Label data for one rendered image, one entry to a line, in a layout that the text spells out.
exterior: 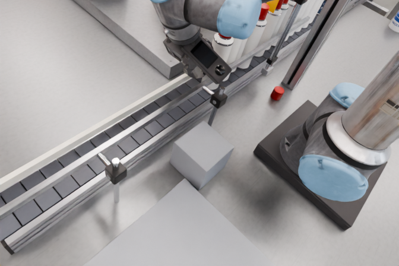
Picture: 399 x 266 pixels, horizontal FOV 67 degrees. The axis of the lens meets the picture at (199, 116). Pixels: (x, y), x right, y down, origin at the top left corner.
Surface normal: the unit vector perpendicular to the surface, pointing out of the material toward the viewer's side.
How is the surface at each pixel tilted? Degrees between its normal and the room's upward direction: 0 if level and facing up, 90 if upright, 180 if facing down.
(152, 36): 0
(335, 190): 96
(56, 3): 0
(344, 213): 4
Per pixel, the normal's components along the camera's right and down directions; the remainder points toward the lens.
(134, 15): 0.19, -0.63
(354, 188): -0.47, 0.68
